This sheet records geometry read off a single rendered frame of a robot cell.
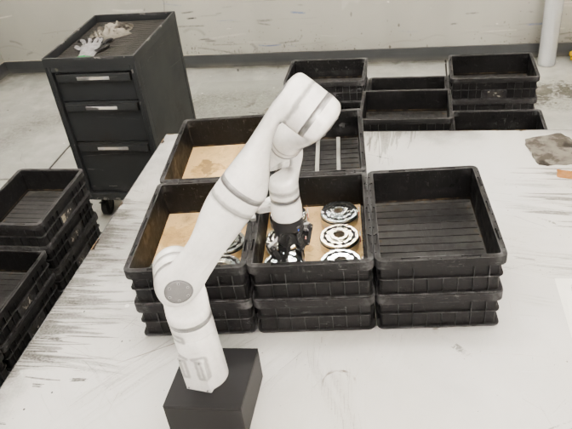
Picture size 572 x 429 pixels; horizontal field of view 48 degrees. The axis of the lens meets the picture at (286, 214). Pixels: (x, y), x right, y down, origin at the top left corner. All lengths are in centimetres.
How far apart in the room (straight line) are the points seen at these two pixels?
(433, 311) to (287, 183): 48
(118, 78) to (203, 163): 103
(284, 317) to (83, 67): 184
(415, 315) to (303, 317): 28
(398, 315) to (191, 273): 59
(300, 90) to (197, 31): 404
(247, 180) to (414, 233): 71
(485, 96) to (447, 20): 171
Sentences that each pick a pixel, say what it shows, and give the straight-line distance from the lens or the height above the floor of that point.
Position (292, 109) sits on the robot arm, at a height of 140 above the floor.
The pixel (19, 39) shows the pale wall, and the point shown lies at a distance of 580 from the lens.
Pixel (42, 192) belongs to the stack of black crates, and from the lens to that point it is 295.
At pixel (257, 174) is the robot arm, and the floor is 129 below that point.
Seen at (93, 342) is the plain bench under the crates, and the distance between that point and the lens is 179.
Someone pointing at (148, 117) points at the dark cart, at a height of 60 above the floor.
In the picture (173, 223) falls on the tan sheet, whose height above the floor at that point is 83.
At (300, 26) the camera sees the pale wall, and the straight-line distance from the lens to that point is 495.
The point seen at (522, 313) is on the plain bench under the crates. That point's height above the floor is 70.
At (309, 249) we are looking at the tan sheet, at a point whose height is 83.
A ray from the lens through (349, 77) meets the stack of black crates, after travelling 351.
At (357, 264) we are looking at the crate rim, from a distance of 150.
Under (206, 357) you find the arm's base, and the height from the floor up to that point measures 89.
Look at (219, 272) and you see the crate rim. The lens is 154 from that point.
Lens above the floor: 188
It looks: 35 degrees down
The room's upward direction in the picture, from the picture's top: 7 degrees counter-clockwise
